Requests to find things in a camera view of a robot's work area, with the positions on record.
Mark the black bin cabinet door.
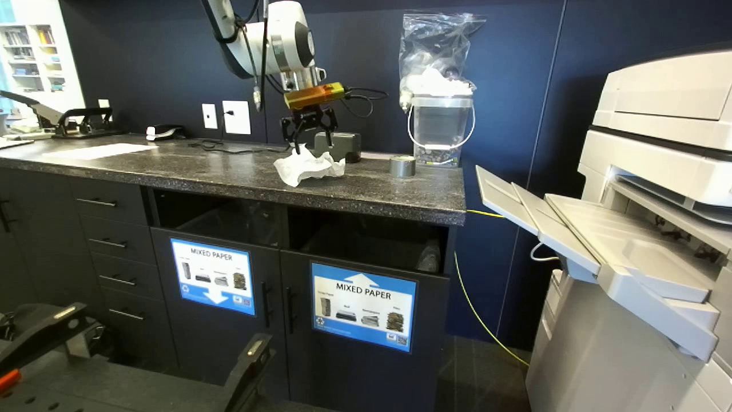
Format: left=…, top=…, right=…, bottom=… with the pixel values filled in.
left=149, top=227, right=293, bottom=401

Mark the black chair armrest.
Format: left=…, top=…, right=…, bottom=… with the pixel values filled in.
left=218, top=329, right=278, bottom=412
left=0, top=300, right=106, bottom=377

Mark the white shelf with items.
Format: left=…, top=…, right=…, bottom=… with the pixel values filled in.
left=0, top=0, right=87, bottom=116

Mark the blue mixed paper label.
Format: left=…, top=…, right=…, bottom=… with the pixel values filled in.
left=308, top=261, right=420, bottom=355
left=167, top=236, right=258, bottom=317

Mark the orange wrist camera box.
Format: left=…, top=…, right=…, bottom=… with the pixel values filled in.
left=280, top=81, right=348, bottom=115

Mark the narrow white wall plate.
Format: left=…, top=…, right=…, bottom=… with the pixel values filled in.
left=199, top=100, right=222, bottom=133

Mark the large white paper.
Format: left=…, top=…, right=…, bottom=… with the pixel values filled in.
left=271, top=143, right=348, bottom=190

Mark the black drawer with handle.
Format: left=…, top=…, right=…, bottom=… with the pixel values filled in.
left=93, top=292, right=179, bottom=372
left=75, top=219, right=160, bottom=267
left=64, top=178, right=156, bottom=234
left=85, top=254, right=167, bottom=304

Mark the grey tape roll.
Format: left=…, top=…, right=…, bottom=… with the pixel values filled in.
left=389, top=154, right=419, bottom=181

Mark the clear plastic bag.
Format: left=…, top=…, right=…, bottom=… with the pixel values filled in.
left=396, top=10, right=488, bottom=106

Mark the flat white paper sheet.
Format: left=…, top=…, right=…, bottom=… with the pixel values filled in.
left=8, top=140, right=158, bottom=165

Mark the small orange handle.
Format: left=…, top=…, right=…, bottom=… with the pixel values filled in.
left=0, top=366, right=23, bottom=396

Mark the black power adapter box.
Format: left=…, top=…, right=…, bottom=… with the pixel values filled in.
left=311, top=131, right=365, bottom=165

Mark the black recycling bin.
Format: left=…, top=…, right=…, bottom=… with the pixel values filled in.
left=276, top=249, right=452, bottom=412

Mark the large white office printer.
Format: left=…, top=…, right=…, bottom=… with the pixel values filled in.
left=474, top=47, right=732, bottom=412

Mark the wide white wall outlet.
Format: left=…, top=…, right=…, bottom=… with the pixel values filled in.
left=220, top=99, right=254, bottom=138

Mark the yellow cable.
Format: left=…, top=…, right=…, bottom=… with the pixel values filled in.
left=451, top=206, right=532, bottom=370

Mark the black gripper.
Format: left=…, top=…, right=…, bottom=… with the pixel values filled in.
left=278, top=103, right=341, bottom=154

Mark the clear plastic bucket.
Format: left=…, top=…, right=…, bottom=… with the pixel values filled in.
left=403, top=91, right=481, bottom=170

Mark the black unlabelled cabinet door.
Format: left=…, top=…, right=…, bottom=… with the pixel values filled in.
left=0, top=168, right=100, bottom=316

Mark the black bin liner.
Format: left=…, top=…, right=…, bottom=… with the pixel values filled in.
left=293, top=212, right=449, bottom=276
left=162, top=192, right=287, bottom=248

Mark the black lever paper cutter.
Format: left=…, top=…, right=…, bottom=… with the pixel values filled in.
left=0, top=87, right=119, bottom=142

